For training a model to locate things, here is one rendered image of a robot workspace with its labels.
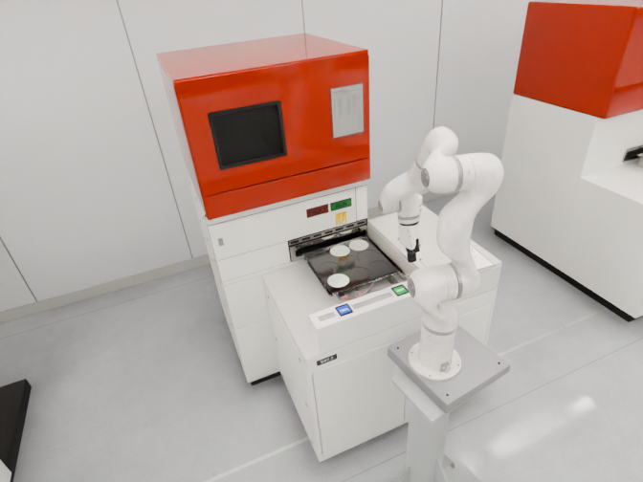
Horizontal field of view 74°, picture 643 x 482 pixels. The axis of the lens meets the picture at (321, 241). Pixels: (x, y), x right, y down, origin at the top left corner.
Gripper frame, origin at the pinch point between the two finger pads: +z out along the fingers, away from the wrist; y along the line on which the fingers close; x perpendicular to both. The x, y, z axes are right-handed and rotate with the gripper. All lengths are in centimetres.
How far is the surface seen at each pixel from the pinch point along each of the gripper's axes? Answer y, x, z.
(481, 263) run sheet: -1.4, 35.8, 14.8
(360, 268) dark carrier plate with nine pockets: -32.9, -8.9, 15.5
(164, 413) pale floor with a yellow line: -86, -121, 96
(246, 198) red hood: -48, -52, -27
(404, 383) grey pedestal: 24.9, -22.1, 35.3
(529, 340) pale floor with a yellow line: -37, 104, 106
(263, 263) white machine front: -61, -49, 11
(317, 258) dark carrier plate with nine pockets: -50, -24, 12
